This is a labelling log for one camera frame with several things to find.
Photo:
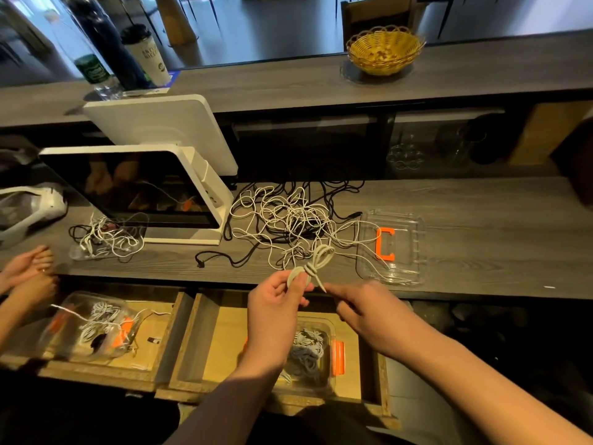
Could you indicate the person's right hand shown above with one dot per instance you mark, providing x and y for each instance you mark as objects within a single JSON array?
[{"x": 375, "y": 315}]

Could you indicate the person's left hand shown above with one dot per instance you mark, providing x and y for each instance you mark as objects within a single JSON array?
[{"x": 273, "y": 319}]

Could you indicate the clear container drawer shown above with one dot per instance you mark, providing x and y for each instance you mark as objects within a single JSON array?
[
  {"x": 65, "y": 343},
  {"x": 320, "y": 375}
]

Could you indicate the person's left forearm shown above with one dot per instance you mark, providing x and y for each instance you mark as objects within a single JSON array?
[{"x": 236, "y": 408}]

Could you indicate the person's right forearm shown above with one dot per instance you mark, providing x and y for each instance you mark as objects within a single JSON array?
[{"x": 500, "y": 394}]

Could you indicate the wooden drawer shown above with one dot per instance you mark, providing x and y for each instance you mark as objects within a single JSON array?
[
  {"x": 371, "y": 366},
  {"x": 167, "y": 357}
]

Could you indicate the small white connector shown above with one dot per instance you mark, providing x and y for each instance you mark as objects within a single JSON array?
[{"x": 154, "y": 339}]

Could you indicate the white touchscreen monitor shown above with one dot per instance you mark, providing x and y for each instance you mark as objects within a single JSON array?
[{"x": 130, "y": 190}]

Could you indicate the white customer display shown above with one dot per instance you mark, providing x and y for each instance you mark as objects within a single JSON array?
[{"x": 162, "y": 134}]

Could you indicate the grey wooden bar counter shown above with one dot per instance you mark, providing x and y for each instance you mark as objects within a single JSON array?
[{"x": 296, "y": 88}]

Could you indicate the flat cardboard sheet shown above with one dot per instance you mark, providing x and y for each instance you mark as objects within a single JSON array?
[{"x": 551, "y": 134}]

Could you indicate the white headset device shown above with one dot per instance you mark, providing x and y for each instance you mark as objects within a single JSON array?
[{"x": 46, "y": 204}]

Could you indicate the blue white notebook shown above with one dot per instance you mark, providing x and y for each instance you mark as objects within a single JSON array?
[{"x": 172, "y": 81}]

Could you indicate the yellow woven basket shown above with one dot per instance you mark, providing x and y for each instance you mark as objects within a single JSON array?
[{"x": 385, "y": 52}]

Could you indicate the white paper coffee cup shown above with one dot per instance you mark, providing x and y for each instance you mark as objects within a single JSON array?
[{"x": 148, "y": 58}]

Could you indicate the brown wooden chair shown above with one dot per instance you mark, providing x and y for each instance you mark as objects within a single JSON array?
[{"x": 378, "y": 12}]

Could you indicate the clear plastic water bottle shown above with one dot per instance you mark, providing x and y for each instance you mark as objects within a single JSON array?
[{"x": 94, "y": 71}]

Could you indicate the black thermos bottle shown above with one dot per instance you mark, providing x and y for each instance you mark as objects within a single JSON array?
[{"x": 116, "y": 46}]

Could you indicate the round wooden table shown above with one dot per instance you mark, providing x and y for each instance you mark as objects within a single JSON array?
[{"x": 174, "y": 18}]

